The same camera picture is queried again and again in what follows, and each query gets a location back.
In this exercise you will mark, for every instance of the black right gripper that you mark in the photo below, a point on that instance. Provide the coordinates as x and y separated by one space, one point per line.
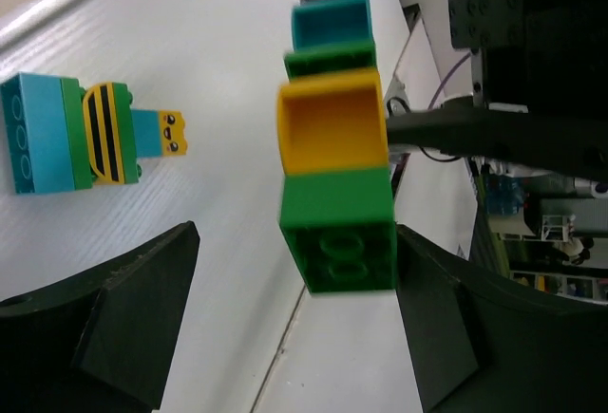
544 54

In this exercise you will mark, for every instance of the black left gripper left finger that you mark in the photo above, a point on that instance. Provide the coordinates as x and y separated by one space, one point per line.
101 340

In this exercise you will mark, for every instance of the teal green lego stack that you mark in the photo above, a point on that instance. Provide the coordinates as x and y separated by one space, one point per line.
330 36

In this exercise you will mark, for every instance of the green square lego brick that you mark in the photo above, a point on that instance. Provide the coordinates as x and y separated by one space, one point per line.
340 229

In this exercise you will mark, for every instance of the bee lego stack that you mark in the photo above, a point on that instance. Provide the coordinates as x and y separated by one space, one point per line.
63 137

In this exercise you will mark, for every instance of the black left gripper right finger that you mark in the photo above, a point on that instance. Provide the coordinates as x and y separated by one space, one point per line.
480 342

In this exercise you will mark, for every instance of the yellow curved lego brick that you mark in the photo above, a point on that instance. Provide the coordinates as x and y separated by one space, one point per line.
332 122

